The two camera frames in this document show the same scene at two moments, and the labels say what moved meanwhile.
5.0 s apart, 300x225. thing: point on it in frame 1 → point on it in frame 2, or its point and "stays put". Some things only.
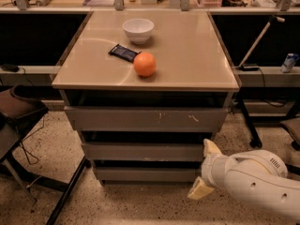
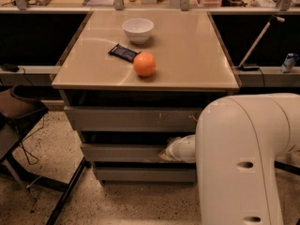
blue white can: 289,63 stays put
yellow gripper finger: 209,147 → 164,157
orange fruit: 144,64 stays put
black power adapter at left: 10,67 stays put
